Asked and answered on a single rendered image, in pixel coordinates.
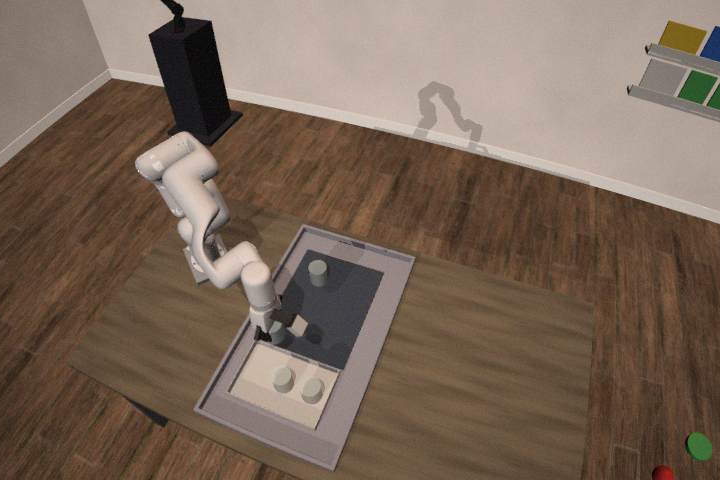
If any clear glass jar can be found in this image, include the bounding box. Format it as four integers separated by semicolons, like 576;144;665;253
299;376;322;405
267;321;285;345
308;260;328;287
270;365;294;394

